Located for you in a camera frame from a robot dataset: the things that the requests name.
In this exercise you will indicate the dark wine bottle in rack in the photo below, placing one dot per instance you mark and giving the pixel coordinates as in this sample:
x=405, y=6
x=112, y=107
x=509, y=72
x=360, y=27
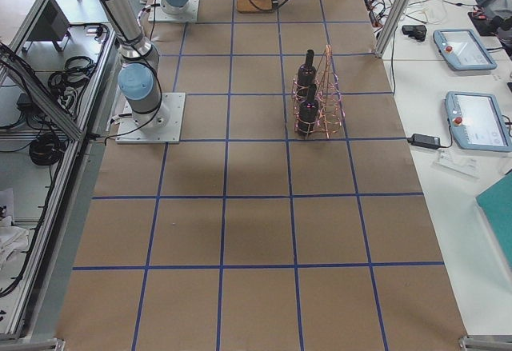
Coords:
x=308, y=107

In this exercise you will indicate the far teach pendant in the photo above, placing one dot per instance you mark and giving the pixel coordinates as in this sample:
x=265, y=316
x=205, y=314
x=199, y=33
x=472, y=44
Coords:
x=463, y=50

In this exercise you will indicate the teach pendant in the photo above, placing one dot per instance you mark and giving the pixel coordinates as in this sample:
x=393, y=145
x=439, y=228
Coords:
x=463, y=50
x=476, y=121

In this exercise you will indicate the black power adapter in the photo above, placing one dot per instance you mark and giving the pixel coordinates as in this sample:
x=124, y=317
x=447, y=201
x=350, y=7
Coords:
x=424, y=141

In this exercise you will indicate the near teach pendant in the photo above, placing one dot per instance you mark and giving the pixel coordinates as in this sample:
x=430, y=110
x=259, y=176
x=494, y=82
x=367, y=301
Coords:
x=476, y=121

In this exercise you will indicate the brown paper table cover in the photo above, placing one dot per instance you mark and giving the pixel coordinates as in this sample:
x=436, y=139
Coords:
x=246, y=236

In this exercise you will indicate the teal folder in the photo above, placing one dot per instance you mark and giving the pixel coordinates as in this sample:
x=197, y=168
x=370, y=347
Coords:
x=496, y=205

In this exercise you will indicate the white cloth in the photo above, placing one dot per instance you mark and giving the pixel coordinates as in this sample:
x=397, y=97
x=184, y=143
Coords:
x=14, y=239

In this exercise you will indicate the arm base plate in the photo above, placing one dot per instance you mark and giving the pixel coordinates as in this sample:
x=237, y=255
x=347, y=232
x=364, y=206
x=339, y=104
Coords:
x=163, y=126
x=175, y=14

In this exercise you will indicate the aluminium frame post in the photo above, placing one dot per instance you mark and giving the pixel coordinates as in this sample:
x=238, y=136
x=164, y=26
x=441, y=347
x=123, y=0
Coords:
x=389, y=28

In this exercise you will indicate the copper wire wine rack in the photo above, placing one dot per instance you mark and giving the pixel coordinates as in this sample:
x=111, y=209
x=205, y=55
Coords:
x=331, y=114

